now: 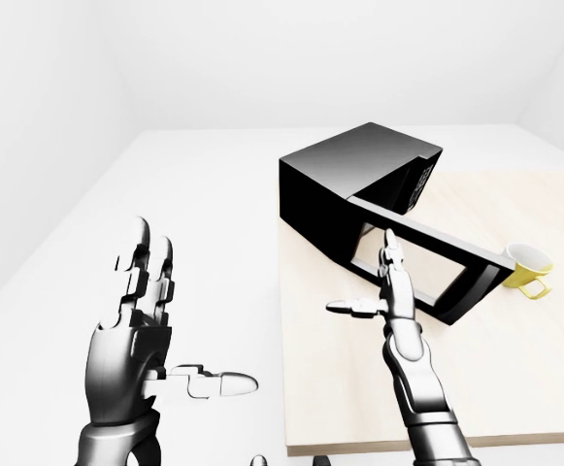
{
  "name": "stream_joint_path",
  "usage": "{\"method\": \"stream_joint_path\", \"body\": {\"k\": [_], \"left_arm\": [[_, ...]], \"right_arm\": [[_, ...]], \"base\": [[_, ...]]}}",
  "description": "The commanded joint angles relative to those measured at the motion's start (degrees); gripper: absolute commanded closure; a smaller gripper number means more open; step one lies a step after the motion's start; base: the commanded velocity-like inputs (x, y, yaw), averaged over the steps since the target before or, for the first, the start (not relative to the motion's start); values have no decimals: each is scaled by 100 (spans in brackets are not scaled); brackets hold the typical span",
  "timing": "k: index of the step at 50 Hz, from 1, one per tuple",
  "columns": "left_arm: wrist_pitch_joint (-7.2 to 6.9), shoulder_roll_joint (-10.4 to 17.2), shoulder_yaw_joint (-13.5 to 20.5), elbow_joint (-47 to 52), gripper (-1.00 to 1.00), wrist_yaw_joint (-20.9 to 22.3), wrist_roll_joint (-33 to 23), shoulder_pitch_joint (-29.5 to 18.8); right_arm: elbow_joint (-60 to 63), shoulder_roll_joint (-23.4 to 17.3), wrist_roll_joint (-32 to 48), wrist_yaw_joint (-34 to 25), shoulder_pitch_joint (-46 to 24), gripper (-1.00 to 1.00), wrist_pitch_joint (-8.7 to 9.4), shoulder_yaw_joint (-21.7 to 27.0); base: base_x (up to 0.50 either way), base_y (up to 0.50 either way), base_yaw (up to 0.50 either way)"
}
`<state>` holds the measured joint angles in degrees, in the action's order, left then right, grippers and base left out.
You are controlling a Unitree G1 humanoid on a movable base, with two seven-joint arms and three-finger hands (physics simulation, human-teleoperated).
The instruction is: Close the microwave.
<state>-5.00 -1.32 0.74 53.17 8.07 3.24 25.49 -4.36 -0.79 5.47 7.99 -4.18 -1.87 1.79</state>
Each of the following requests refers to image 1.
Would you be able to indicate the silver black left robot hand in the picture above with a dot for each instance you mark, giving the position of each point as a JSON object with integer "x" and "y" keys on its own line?
{"x": 111, "y": 374}

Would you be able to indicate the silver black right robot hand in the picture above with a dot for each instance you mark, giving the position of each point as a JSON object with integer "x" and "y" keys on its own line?
{"x": 398, "y": 296}

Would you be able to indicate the small dark rounded shape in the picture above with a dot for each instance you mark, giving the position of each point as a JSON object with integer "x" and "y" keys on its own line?
{"x": 321, "y": 461}
{"x": 259, "y": 461}

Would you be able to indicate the black microwave body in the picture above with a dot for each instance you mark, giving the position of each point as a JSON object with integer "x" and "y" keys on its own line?
{"x": 320, "y": 204}

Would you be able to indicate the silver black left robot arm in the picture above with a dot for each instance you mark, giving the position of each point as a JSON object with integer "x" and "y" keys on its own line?
{"x": 102, "y": 444}

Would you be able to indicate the yellow mug white inside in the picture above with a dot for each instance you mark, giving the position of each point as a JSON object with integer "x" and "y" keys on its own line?
{"x": 529, "y": 269}

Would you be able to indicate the black microwave door with window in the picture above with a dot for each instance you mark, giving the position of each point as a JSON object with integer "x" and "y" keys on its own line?
{"x": 461, "y": 252}

